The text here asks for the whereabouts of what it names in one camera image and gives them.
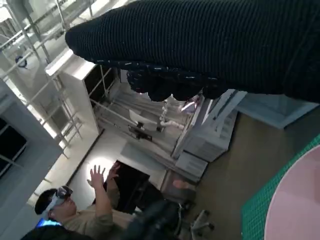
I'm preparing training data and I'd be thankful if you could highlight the large black panel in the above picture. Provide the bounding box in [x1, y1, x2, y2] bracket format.
[109, 161, 151, 213]

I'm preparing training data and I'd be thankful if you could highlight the small white drawer cabinet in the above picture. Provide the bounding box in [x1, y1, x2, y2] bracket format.
[174, 149, 209, 181]

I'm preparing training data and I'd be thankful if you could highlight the green cutting mat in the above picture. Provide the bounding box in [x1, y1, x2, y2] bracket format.
[241, 132, 320, 240]

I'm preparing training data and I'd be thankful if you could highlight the black office chair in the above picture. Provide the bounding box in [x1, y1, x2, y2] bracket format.
[124, 198, 216, 240]

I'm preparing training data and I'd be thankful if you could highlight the person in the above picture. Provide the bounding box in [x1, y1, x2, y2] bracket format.
[23, 161, 141, 240]

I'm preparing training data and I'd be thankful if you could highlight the white shelf unit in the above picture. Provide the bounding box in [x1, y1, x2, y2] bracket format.
[45, 56, 120, 141]

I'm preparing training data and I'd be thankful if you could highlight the person's hand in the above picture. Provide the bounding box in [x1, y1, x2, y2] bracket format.
[107, 161, 121, 183]
[87, 164, 107, 191]

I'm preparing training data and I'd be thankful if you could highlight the pink bowl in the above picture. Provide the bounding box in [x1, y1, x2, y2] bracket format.
[264, 143, 320, 240]

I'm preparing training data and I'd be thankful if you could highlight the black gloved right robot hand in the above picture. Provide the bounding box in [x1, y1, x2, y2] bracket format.
[64, 0, 320, 103]

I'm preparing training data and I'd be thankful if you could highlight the grey VR headset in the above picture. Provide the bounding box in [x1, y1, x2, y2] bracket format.
[41, 185, 74, 219]

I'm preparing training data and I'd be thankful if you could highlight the large white drawer cabinet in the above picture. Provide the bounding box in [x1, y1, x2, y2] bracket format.
[184, 88, 240, 162]

